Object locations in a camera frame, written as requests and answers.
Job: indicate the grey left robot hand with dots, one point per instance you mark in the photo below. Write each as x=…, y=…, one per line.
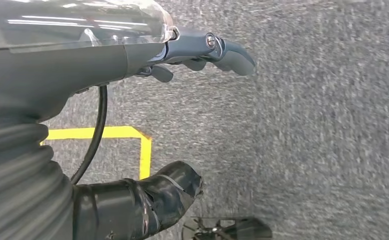
x=65, y=56

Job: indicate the yellow floor tape square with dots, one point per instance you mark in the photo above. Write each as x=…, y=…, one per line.
x=115, y=132

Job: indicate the black robot foot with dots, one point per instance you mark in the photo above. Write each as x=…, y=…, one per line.
x=244, y=230

